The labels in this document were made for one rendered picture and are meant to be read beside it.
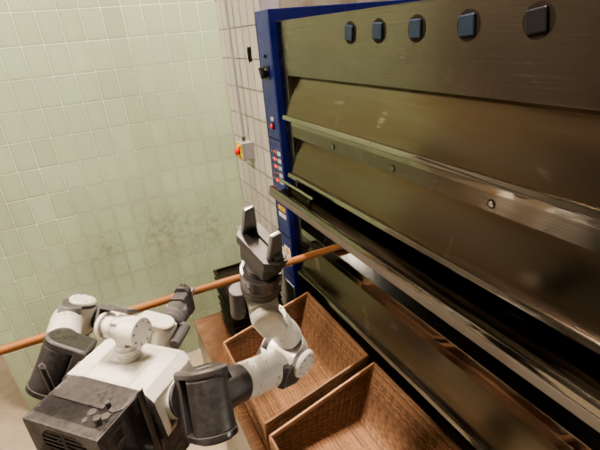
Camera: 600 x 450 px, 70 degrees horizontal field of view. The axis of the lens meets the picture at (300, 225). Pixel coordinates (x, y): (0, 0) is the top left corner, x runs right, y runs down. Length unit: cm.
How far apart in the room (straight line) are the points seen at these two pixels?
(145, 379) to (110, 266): 193
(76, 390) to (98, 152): 180
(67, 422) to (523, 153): 107
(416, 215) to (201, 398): 78
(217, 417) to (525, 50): 96
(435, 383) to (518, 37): 104
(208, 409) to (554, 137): 88
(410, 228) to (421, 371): 51
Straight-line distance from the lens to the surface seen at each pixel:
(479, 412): 146
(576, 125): 99
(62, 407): 108
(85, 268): 292
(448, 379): 151
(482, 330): 105
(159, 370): 106
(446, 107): 119
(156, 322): 145
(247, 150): 249
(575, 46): 95
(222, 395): 98
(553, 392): 99
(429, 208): 129
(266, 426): 179
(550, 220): 103
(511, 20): 103
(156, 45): 268
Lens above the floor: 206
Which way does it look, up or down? 24 degrees down
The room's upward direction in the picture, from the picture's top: 5 degrees counter-clockwise
